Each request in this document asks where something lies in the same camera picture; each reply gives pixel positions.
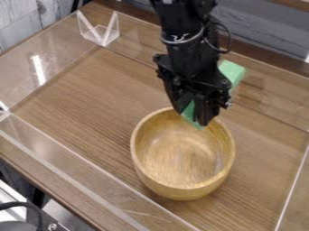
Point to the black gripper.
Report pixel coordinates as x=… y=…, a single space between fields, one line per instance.
x=187 y=68

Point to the green rectangular block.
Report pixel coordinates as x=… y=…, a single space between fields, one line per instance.
x=234 y=72

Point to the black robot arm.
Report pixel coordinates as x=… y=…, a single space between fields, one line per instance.
x=186 y=16

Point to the brown wooden bowl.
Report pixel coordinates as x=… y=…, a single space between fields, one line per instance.
x=182 y=160

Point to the clear acrylic corner bracket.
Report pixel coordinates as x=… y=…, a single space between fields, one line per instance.
x=99 y=34

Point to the clear acrylic tray wall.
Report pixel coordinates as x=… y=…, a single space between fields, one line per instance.
x=72 y=151

